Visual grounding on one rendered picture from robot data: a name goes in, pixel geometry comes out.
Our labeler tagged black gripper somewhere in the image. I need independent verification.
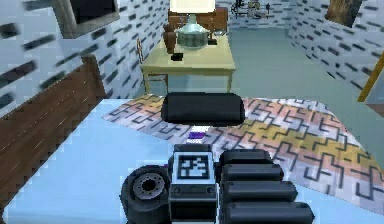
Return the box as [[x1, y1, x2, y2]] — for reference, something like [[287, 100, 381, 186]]
[[120, 165, 172, 224]]

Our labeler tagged bed with wooden headboard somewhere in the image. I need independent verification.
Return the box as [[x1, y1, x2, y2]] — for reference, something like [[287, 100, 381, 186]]
[[0, 54, 384, 224]]

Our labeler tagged small purple and white object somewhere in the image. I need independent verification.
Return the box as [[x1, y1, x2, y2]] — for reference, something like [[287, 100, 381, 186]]
[[187, 125, 212, 140]]

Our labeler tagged black pillow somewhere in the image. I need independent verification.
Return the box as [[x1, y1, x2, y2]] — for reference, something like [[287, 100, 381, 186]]
[[160, 91, 246, 128]]

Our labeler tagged wooden chair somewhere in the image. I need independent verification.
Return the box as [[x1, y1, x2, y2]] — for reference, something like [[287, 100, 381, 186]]
[[135, 37, 168, 95]]

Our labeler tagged pale yellow wooden table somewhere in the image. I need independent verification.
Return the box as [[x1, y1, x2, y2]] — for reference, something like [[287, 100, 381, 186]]
[[139, 33, 237, 96]]

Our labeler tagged patterned multicolour blanket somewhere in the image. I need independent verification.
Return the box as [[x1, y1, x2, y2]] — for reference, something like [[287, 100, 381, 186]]
[[101, 93, 384, 216]]

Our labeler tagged brown wooden vase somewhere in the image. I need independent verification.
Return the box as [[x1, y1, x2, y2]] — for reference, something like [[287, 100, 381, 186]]
[[162, 23, 178, 55]]

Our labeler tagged small dark statuette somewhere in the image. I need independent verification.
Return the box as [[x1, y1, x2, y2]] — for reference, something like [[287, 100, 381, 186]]
[[207, 29, 218, 46]]

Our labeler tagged glass lamp with cream shade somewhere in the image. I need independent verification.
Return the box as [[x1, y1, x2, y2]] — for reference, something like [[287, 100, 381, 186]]
[[169, 0, 217, 50]]

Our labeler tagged dark framed wall picture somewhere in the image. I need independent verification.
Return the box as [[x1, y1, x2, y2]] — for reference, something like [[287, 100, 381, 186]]
[[52, 0, 121, 40]]

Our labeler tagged black metal wall shelf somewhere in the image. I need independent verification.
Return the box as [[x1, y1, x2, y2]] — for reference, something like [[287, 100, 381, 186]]
[[230, 0, 272, 20]]

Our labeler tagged yellow wooden door frame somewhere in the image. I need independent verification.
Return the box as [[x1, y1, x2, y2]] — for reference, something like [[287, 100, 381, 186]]
[[357, 53, 384, 103]]

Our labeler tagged brown framed wall picture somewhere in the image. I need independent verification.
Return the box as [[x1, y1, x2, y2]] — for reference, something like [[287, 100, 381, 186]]
[[324, 0, 364, 28]]

